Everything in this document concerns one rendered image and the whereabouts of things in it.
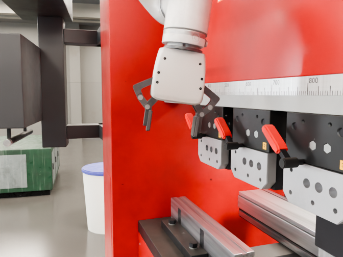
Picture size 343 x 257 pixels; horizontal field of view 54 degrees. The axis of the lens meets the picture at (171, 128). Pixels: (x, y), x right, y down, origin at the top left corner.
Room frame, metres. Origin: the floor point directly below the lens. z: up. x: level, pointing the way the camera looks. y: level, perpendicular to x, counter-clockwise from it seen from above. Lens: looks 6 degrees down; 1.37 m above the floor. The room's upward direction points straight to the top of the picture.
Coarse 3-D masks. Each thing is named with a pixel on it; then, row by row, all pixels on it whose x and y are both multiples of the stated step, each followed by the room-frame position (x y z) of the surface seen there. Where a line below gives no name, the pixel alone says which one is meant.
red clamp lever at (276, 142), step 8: (264, 128) 0.62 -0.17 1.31; (272, 128) 0.61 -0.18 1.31; (272, 136) 0.60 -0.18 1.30; (280, 136) 0.60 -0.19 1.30; (272, 144) 0.59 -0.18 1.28; (280, 144) 0.58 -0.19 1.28; (280, 152) 0.58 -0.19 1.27; (280, 160) 0.56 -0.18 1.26; (288, 160) 0.56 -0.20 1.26; (296, 160) 0.56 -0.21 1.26
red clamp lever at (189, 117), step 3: (186, 114) 1.00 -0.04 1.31; (189, 114) 0.99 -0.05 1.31; (186, 117) 0.99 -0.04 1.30; (189, 117) 0.98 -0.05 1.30; (192, 117) 0.99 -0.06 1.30; (186, 120) 0.99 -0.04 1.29; (189, 120) 0.97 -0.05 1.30; (192, 120) 0.98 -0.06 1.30; (189, 123) 0.97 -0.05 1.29; (189, 126) 0.97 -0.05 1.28; (198, 135) 0.94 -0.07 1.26; (201, 135) 0.94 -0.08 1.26; (204, 135) 0.95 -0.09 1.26; (192, 138) 0.94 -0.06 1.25; (195, 138) 0.94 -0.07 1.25; (198, 138) 0.94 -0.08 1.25; (201, 138) 0.94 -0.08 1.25
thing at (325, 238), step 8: (320, 224) 0.57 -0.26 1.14; (328, 224) 0.55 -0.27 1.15; (336, 224) 0.54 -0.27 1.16; (320, 232) 0.57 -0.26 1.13; (328, 232) 0.55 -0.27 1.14; (336, 232) 0.54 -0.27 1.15; (320, 240) 0.57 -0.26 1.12; (328, 240) 0.55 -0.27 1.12; (336, 240) 0.54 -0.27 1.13; (320, 248) 0.58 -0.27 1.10; (328, 248) 0.55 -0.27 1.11; (336, 248) 0.54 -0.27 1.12; (320, 256) 0.58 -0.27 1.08; (328, 256) 0.56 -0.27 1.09; (336, 256) 0.53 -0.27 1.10
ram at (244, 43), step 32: (224, 0) 0.86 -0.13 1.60; (256, 0) 0.73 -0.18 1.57; (288, 0) 0.63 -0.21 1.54; (320, 0) 0.55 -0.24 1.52; (224, 32) 0.86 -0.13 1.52; (256, 32) 0.72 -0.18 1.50; (288, 32) 0.62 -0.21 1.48; (320, 32) 0.55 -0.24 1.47; (224, 64) 0.86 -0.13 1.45; (256, 64) 0.72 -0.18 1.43; (288, 64) 0.62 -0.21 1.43; (320, 64) 0.55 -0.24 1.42; (224, 96) 0.85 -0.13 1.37; (256, 96) 0.72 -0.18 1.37; (288, 96) 0.62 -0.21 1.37; (320, 96) 0.54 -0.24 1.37
